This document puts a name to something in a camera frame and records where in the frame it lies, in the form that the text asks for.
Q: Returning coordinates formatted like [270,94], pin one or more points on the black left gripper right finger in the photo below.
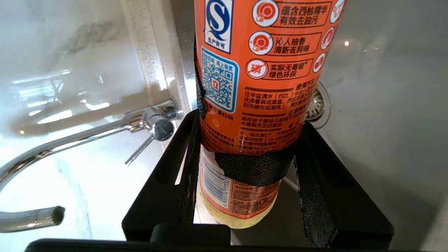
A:
[350,210]

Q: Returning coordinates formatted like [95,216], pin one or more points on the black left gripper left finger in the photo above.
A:
[164,196]

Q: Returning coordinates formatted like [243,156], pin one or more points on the orange dish soap bottle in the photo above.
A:
[266,87]

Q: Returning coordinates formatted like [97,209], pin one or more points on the stainless steel sink basin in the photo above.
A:
[385,122]

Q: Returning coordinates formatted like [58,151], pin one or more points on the metal sink drain strainer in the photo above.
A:
[316,105]

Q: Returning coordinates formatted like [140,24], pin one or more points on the chrome kitchen faucet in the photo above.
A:
[87,133]

